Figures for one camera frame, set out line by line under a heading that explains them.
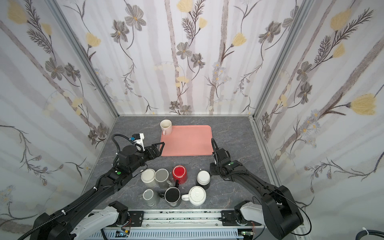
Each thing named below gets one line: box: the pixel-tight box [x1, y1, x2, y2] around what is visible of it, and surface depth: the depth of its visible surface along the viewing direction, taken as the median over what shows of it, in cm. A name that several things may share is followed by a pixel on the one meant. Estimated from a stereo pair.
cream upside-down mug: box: [140, 168, 157, 188], surface depth 82 cm
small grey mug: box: [142, 189, 160, 208], surface depth 75 cm
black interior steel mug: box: [158, 186, 182, 207], surface depth 75 cm
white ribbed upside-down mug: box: [181, 186, 207, 206], surface depth 76 cm
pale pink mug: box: [160, 119, 172, 136], surface depth 104 cm
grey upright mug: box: [154, 168, 172, 190], surface depth 80 cm
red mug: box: [172, 165, 188, 185], surface depth 84 cm
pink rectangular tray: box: [160, 125, 214, 157], surface depth 111 cm
